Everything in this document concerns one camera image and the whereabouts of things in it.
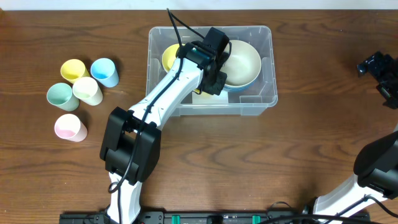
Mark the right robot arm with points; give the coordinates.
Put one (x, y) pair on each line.
(374, 178)

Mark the clear plastic storage container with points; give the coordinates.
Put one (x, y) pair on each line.
(250, 102)

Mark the white cup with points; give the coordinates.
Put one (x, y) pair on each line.
(87, 90)

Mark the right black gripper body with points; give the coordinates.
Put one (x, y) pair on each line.
(374, 66)

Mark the yellow cup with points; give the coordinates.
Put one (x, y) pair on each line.
(201, 93)
(73, 69)

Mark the yellow small bowl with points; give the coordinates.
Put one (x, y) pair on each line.
(169, 56)

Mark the white label in container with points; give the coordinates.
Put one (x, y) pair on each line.
(221, 99)

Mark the pink cup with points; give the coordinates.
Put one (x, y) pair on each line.
(69, 127)

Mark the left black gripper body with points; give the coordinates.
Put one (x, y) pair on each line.
(214, 84)

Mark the mint green cup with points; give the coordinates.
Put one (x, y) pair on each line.
(61, 96)

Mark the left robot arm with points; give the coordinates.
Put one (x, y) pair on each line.
(131, 143)

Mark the light blue cup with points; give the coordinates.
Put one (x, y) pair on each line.
(104, 71)

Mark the beige large bowl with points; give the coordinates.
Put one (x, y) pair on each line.
(243, 65)

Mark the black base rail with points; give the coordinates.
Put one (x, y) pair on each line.
(177, 218)

